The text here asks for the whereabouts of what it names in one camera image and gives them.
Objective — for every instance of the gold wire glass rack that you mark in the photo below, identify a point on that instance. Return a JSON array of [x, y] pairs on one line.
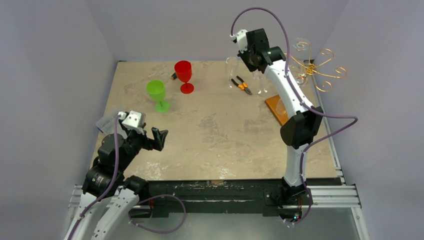
[[303, 73]]

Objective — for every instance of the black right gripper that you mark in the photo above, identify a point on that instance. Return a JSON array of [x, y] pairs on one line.
[[245, 56]]

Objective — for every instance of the wooden rack base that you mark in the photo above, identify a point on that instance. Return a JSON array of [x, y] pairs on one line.
[[271, 104]]

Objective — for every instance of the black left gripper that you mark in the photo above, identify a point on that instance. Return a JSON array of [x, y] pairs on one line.
[[158, 136]]

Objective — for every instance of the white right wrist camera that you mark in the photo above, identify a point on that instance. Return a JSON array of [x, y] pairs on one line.
[[240, 39]]

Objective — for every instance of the red plastic goblet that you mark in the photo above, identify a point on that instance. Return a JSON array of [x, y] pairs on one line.
[[183, 70]]

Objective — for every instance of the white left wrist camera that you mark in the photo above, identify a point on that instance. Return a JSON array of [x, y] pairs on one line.
[[132, 121]]

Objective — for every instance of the clear round wine glass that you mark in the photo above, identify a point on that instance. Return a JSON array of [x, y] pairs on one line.
[[302, 50]]

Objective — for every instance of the green plastic goblet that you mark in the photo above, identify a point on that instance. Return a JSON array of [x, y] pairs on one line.
[[157, 92]]

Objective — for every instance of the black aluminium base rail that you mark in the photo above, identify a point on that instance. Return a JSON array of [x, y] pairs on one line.
[[243, 196]]

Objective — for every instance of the clear plastic screw box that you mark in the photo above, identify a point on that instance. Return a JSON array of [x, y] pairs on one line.
[[106, 124]]

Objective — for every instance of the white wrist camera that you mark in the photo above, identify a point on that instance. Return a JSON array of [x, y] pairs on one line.
[[240, 39], [132, 121]]

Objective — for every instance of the clear champagne flute with label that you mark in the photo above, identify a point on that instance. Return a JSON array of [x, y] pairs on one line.
[[280, 108]]

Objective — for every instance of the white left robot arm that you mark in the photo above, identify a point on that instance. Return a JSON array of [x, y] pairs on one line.
[[107, 195]]

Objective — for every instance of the clear tall flute glass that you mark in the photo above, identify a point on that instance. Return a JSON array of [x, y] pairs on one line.
[[231, 67]]

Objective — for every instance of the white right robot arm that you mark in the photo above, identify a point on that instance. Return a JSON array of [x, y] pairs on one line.
[[304, 119]]

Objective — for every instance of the orange black pliers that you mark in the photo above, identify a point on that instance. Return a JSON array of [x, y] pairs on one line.
[[241, 84]]

